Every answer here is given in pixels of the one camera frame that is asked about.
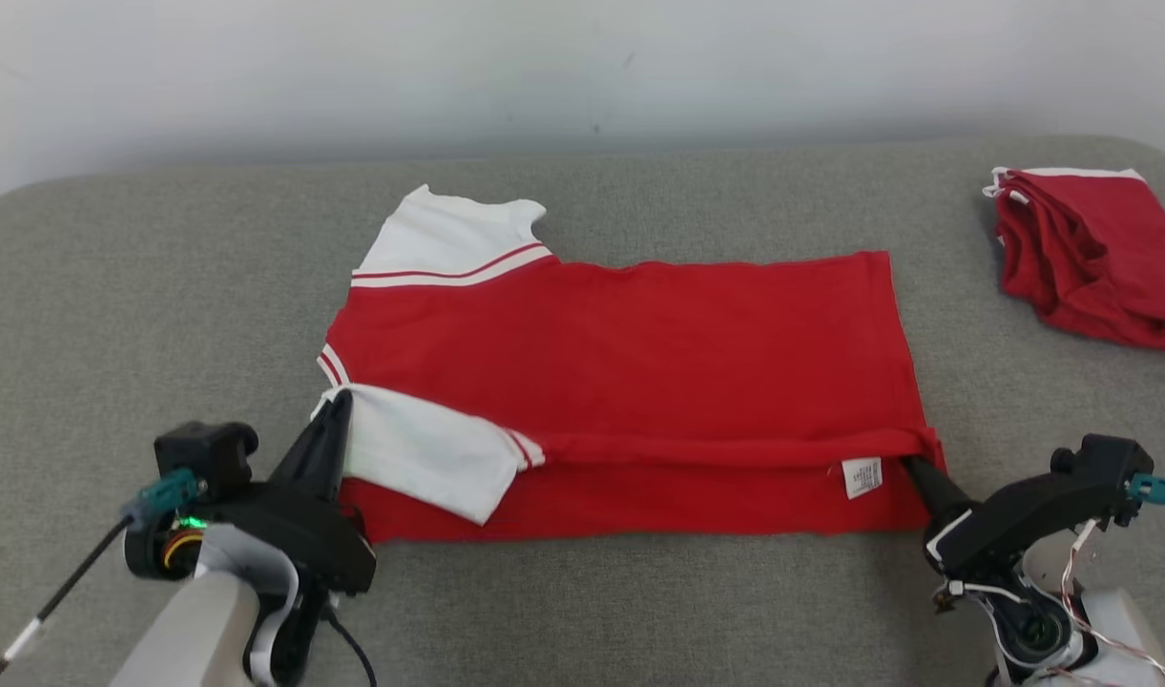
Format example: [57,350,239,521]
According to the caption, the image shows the thin black cable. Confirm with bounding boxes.
[322,609,380,687]

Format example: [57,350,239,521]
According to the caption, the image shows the thin red white wires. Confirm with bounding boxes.
[1057,520,1165,687]

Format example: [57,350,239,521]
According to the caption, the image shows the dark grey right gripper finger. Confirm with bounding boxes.
[901,455,975,528]

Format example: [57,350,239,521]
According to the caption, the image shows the red shorts white stripe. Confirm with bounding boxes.
[982,167,1165,352]

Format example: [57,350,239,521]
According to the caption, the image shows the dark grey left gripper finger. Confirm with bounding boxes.
[268,388,355,504]

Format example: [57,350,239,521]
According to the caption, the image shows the red Bulls jersey white sleeves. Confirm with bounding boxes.
[310,184,948,544]

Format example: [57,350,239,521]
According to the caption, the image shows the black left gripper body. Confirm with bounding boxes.
[210,483,379,595]

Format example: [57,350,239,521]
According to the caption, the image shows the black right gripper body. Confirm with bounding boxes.
[926,472,1119,579]

